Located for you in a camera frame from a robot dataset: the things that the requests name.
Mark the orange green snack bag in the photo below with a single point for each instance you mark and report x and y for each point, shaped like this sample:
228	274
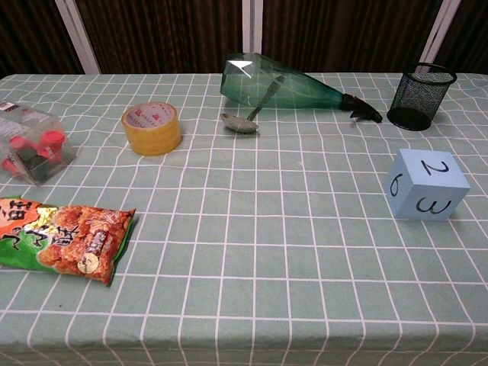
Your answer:
76	240

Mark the yellow packing tape roll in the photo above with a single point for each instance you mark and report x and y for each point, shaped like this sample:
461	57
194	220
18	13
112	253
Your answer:
152	133

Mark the black mesh pen holder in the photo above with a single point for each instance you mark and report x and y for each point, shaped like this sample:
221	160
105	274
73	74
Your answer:
419	95

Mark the green transparent spray bottle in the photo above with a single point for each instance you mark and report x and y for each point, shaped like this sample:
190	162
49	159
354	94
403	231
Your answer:
305	91

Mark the green white grid tablecloth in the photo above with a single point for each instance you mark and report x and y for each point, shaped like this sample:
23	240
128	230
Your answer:
244	236

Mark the light blue numbered foam cube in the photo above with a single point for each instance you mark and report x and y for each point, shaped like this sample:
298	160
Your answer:
431	179

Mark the clear box with red caps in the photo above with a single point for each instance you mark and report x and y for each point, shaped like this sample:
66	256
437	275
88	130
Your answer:
34	145

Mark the white partition frame post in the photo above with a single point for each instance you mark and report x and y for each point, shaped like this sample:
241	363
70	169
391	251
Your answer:
440	30
252	26
78	36

